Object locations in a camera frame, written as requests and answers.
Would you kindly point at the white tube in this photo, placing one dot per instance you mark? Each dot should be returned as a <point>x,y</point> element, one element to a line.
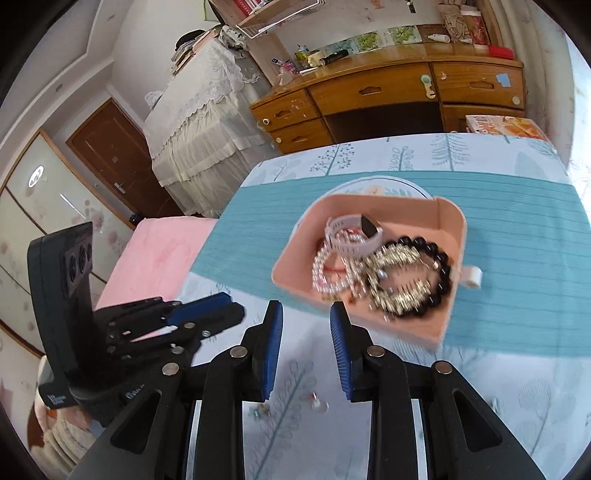
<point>438,39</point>

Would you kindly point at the tree print tablecloth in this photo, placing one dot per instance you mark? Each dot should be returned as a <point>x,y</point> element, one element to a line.
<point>508,369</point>

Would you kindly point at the pink blanket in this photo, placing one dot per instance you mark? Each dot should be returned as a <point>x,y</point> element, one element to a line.
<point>152,249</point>

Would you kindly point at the wooden desk with drawers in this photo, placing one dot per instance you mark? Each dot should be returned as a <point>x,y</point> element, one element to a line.
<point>369,90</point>

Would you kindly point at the brown patterned bag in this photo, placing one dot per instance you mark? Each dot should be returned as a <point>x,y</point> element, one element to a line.
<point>450,23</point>

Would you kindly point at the pink plastic box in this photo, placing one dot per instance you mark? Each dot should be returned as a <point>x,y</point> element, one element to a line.
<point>415,217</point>

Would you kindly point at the white round plate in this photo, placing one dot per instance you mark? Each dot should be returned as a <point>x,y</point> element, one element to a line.
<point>383,187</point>

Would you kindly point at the white drawer safety lock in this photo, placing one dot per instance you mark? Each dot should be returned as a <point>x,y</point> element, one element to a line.
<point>428,87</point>

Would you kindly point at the pearl earring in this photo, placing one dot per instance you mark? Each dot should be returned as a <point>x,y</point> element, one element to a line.
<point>258,410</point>

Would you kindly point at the orange printed box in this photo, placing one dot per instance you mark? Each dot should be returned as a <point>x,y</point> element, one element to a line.
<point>508,127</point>

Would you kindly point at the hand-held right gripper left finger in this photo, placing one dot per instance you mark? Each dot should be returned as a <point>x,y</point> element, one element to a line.
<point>272,346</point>

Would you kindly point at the brown wooden door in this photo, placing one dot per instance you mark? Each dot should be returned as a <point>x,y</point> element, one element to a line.
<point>120,157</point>

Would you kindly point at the beige plush cloth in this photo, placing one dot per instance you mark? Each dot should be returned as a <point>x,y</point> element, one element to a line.
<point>64,434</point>

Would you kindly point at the stack of books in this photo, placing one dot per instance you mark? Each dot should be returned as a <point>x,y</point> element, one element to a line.
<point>194,46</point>

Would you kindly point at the red case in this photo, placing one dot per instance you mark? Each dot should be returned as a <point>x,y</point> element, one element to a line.
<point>501,52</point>

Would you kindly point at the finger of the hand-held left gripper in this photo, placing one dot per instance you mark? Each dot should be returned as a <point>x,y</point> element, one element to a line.
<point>226,317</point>
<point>198,307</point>

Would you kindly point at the frosted sliding wardrobe door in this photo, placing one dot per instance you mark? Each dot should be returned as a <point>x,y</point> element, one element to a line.
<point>46,207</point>

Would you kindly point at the white lace furniture cover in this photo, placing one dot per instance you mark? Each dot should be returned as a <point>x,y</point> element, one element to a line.
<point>198,138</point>

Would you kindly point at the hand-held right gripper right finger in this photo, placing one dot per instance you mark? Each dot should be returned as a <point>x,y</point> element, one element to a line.
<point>341,350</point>

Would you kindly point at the black flashlight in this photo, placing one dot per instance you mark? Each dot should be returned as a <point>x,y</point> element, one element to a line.
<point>334,57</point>

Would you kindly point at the row of red books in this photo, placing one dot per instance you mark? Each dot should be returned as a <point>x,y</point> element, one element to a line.
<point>254,5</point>

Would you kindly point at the green picture strip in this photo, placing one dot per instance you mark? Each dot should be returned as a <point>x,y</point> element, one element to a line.
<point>369,41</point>

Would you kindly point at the blue sticker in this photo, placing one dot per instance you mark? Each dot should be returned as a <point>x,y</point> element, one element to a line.
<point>504,80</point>

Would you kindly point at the white floral curtain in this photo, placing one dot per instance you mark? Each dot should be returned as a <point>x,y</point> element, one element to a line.
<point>554,92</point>

